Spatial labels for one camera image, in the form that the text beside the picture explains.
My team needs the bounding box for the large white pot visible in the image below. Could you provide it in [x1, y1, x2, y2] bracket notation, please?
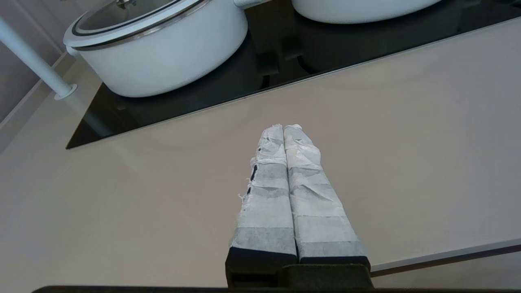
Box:
[65, 0, 265, 98]

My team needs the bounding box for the small white pot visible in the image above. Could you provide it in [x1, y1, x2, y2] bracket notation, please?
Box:
[291, 0, 442, 24]

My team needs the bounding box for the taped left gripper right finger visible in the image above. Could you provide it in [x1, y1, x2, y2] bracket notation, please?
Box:
[284, 124, 371, 269]

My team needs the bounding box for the black glass cooktop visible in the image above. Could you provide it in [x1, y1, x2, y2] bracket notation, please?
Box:
[66, 0, 521, 149]

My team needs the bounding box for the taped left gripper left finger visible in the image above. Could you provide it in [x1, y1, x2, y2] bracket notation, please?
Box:
[227, 124, 298, 285]

